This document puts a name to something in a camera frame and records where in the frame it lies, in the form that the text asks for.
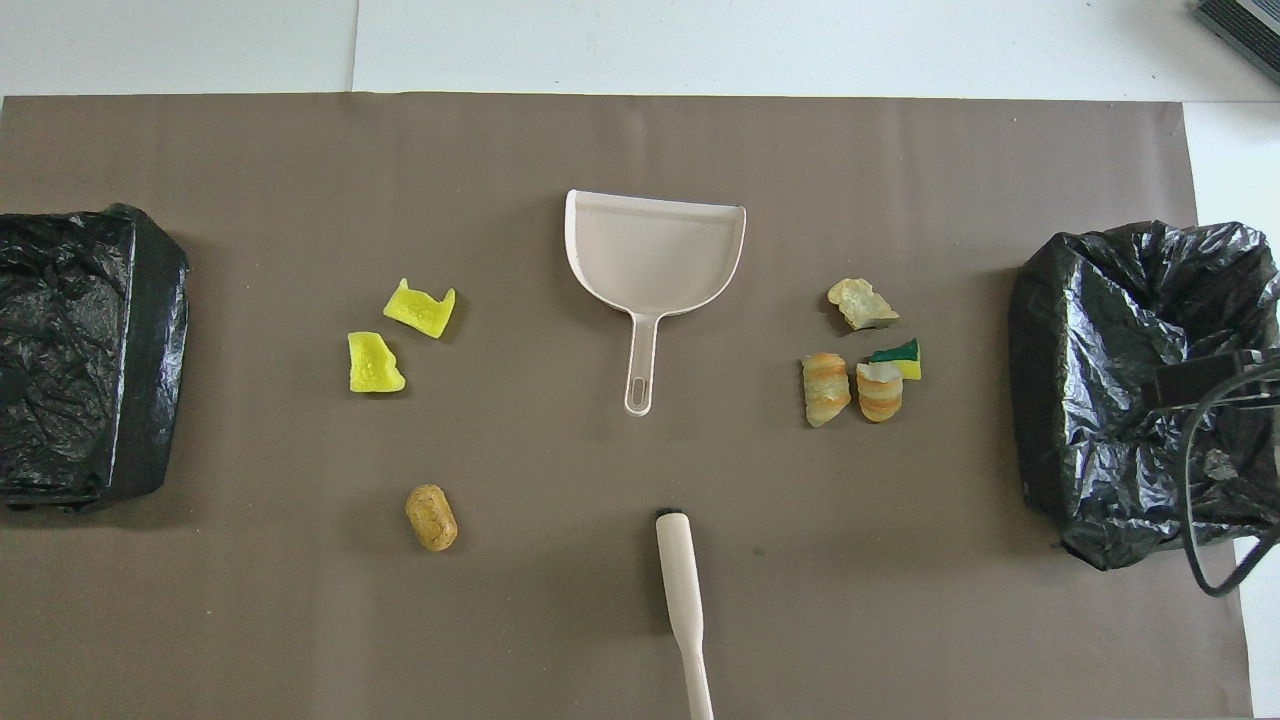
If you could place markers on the green and yellow sponge piece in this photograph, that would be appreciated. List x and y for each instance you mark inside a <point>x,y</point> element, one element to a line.
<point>903,358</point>

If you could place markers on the beige hand brush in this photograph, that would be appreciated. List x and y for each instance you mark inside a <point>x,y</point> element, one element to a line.
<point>680,570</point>

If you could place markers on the beige plastic dustpan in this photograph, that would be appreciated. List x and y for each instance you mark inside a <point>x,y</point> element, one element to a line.
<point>650,250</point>

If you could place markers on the notched yellow sponge piece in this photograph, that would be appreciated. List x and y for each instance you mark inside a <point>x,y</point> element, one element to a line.
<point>420,312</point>

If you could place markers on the black bag-lined bin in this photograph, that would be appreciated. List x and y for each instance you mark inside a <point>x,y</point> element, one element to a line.
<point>60,350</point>
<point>1080,400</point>

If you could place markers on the dark ribbed device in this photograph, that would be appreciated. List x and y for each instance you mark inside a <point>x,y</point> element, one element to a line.
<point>1250,25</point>

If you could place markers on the brown paper table mat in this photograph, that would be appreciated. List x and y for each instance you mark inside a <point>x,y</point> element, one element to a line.
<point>600,480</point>

